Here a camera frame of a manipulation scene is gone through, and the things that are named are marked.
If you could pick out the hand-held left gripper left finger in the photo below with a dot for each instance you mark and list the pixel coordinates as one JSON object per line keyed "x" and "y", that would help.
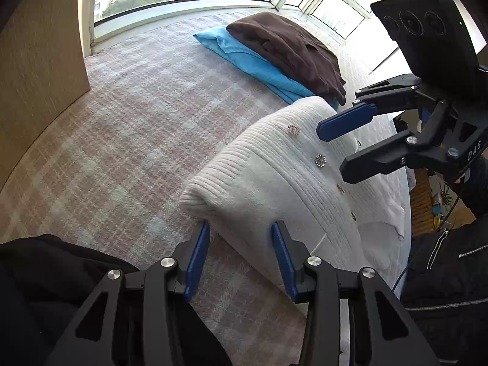
{"x": 198, "y": 263}

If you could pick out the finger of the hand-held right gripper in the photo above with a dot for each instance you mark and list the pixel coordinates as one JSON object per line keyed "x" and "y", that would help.
{"x": 366, "y": 164}
{"x": 343, "y": 124}

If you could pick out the yellow slatted object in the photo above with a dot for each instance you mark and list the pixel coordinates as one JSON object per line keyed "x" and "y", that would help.
{"x": 421, "y": 206}

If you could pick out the cream knit cardigan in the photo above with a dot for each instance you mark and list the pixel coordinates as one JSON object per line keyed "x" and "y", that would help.
{"x": 267, "y": 179}

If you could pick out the folded blue garment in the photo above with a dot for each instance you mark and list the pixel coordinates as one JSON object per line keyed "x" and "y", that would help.
{"x": 244, "y": 53}

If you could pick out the large light wooden board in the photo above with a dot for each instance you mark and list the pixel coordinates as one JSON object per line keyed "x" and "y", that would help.
{"x": 38, "y": 64}

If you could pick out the pink checked blanket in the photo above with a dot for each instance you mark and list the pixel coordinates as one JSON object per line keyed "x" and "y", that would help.
{"x": 133, "y": 122}

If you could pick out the dark navy garment pile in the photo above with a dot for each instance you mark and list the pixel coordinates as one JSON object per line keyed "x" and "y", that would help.
{"x": 38, "y": 274}

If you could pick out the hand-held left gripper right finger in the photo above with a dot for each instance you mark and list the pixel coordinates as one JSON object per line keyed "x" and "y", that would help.
{"x": 284, "y": 263}

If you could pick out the white window frame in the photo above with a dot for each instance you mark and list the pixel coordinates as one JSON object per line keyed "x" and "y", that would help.
{"x": 190, "y": 9}

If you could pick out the folded brown garment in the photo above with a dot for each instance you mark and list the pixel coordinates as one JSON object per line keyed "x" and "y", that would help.
{"x": 289, "y": 45}

